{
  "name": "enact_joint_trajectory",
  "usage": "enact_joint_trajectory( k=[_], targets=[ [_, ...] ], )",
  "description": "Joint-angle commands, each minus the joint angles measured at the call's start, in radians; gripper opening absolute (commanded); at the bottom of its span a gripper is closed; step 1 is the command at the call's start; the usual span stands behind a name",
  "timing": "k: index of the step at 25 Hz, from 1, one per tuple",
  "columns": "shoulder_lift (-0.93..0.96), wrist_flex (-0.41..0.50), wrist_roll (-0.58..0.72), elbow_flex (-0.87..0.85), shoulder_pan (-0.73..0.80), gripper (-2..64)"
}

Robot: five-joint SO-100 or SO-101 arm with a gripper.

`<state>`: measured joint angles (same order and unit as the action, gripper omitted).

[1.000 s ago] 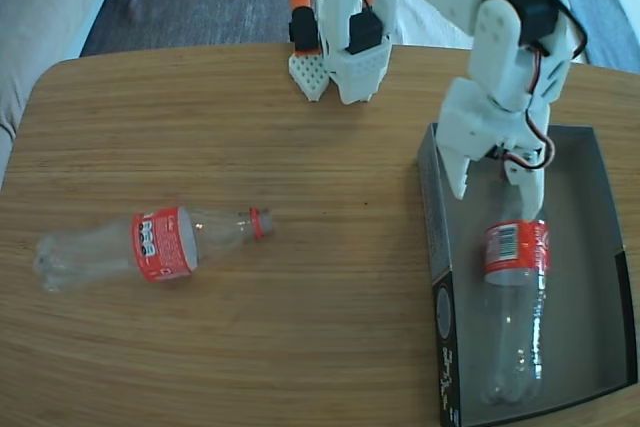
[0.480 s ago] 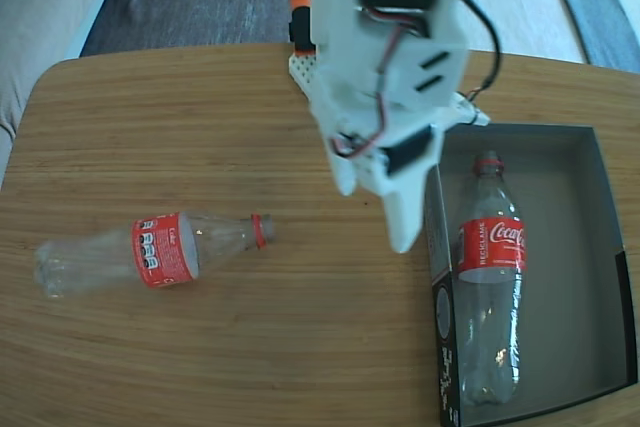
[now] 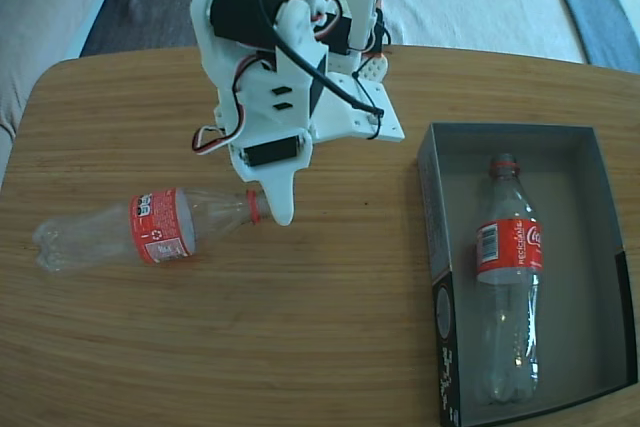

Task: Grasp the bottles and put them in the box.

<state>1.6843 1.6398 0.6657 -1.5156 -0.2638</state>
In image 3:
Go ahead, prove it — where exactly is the clear bottle barcode red label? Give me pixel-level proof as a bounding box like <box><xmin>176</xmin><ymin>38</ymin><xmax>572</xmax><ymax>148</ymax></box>
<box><xmin>32</xmin><ymin>186</ymin><xmax>264</xmax><ymax>274</ymax></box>

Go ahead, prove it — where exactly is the clear bottle Reciclame red label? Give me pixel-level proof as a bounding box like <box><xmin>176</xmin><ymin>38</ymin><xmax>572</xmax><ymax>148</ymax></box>
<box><xmin>473</xmin><ymin>152</ymin><xmax>545</xmax><ymax>406</ymax></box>

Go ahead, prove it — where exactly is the grey cardboard box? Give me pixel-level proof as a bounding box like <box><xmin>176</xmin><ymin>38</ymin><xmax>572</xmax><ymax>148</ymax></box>
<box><xmin>417</xmin><ymin>120</ymin><xmax>639</xmax><ymax>427</ymax></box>

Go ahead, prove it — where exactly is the orange and black clamp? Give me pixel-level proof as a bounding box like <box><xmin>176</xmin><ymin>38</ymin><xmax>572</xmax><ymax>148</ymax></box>
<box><xmin>372</xmin><ymin>7</ymin><xmax>391</xmax><ymax>58</ymax></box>

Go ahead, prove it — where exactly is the white cloth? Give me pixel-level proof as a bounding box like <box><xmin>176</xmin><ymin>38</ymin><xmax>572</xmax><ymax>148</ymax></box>
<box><xmin>382</xmin><ymin>0</ymin><xmax>589</xmax><ymax>66</ymax></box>

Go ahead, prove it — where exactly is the light beige sofa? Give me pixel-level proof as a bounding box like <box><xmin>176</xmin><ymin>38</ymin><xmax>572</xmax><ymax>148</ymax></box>
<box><xmin>0</xmin><ymin>0</ymin><xmax>129</xmax><ymax>188</ymax></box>

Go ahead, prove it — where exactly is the flat white camera plate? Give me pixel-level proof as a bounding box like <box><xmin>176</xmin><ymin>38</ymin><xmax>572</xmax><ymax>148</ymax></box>
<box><xmin>310</xmin><ymin>70</ymin><xmax>406</xmax><ymax>144</ymax></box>

